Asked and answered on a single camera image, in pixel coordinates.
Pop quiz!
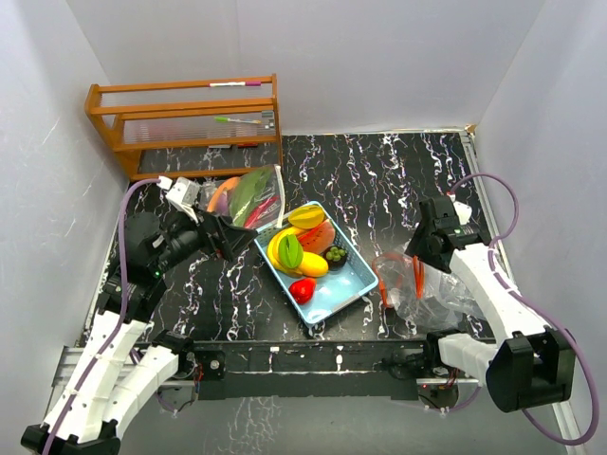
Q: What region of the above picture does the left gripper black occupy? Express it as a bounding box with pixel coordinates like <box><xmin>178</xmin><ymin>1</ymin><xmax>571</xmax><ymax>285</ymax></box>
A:
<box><xmin>151</xmin><ymin>203</ymin><xmax>257</xmax><ymax>275</ymax></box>

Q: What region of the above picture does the purple eggplant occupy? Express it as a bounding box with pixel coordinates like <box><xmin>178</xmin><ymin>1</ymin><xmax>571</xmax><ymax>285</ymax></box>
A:
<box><xmin>215</xmin><ymin>191</ymin><xmax>230</xmax><ymax>216</ymax></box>

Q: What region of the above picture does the red chili pepper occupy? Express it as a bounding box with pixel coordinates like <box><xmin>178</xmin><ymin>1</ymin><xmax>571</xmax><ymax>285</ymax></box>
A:
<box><xmin>244</xmin><ymin>196</ymin><xmax>279</xmax><ymax>228</ymax></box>

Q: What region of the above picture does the white dotted zip bag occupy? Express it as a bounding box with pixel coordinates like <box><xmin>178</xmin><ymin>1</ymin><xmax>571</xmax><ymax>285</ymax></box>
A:
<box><xmin>199</xmin><ymin>165</ymin><xmax>285</xmax><ymax>230</ymax></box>

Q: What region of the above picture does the watermelon slice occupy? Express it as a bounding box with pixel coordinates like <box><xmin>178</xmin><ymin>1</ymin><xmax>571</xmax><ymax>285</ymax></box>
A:
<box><xmin>298</xmin><ymin>219</ymin><xmax>336</xmax><ymax>255</ymax></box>

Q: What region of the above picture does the yellow mango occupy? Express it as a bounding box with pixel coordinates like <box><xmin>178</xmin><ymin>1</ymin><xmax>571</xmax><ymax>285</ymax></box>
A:
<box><xmin>296</xmin><ymin>251</ymin><xmax>329</xmax><ymax>278</ymax></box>

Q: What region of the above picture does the dark purple mangosteen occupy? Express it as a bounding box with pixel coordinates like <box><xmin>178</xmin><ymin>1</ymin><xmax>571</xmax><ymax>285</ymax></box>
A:
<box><xmin>322</xmin><ymin>246</ymin><xmax>348</xmax><ymax>271</ymax></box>

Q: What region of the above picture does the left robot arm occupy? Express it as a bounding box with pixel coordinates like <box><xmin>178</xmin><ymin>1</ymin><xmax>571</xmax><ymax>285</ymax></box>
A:
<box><xmin>21</xmin><ymin>210</ymin><xmax>258</xmax><ymax>454</ymax></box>

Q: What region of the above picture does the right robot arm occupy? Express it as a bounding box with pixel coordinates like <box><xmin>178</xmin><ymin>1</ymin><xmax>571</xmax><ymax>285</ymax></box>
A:
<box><xmin>406</xmin><ymin>195</ymin><xmax>576</xmax><ymax>412</ymax></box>

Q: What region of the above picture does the clear bag orange zipper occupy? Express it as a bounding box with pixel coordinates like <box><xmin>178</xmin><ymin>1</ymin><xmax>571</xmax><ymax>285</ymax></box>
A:
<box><xmin>371</xmin><ymin>244</ymin><xmax>485</xmax><ymax>332</ymax></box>

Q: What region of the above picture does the yellow banana bunch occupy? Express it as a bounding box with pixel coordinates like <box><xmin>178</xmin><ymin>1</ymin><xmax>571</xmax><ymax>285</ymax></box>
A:
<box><xmin>267</xmin><ymin>227</ymin><xmax>305</xmax><ymax>278</ymax></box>

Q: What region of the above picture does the yellow starfruit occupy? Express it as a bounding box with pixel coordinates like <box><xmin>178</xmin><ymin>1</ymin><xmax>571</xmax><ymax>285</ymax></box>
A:
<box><xmin>287</xmin><ymin>205</ymin><xmax>325</xmax><ymax>229</ymax></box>

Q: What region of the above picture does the wooden shelf rack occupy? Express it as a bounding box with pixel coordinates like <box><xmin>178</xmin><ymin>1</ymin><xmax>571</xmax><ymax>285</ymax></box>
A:
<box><xmin>84</xmin><ymin>75</ymin><xmax>284</xmax><ymax>182</ymax></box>

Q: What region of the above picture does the green pen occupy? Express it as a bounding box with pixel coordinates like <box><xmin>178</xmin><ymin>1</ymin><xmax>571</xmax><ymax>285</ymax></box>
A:
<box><xmin>214</xmin><ymin>117</ymin><xmax>262</xmax><ymax>125</ymax></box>

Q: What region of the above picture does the pink white pen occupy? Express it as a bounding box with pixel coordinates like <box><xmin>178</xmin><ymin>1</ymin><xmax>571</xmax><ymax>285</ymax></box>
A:
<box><xmin>208</xmin><ymin>81</ymin><xmax>263</xmax><ymax>88</ymax></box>

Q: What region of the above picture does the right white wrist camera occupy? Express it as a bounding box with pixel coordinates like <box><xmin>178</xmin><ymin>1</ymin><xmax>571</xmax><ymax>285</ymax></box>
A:
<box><xmin>448</xmin><ymin>192</ymin><xmax>472</xmax><ymax>226</ymax></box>

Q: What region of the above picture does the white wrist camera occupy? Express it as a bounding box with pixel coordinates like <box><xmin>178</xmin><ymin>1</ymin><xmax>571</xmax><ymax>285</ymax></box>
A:
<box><xmin>448</xmin><ymin>192</ymin><xmax>472</xmax><ymax>226</ymax></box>
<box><xmin>157</xmin><ymin>176</ymin><xmax>201</xmax><ymax>224</ymax></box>

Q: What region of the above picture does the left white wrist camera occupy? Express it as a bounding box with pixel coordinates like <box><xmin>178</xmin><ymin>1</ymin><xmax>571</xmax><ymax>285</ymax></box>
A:
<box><xmin>157</xmin><ymin>176</ymin><xmax>201</xmax><ymax>224</ymax></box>

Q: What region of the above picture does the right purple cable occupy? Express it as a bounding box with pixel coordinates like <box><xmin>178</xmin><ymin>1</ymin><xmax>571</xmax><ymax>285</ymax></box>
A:
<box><xmin>416</xmin><ymin>173</ymin><xmax>600</xmax><ymax>446</ymax></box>

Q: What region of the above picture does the purple cable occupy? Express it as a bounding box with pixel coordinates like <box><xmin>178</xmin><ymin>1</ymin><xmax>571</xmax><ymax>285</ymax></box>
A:
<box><xmin>42</xmin><ymin>178</ymin><xmax>200</xmax><ymax>455</ymax></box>
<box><xmin>416</xmin><ymin>173</ymin><xmax>600</xmax><ymax>446</ymax></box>

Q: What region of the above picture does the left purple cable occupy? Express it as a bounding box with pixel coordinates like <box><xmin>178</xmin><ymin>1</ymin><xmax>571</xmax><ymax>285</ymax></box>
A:
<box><xmin>42</xmin><ymin>178</ymin><xmax>200</xmax><ymax>455</ymax></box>

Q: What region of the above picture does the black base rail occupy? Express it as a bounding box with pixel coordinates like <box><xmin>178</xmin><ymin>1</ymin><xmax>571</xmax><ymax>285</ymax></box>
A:
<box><xmin>141</xmin><ymin>338</ymin><xmax>480</xmax><ymax>402</ymax></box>

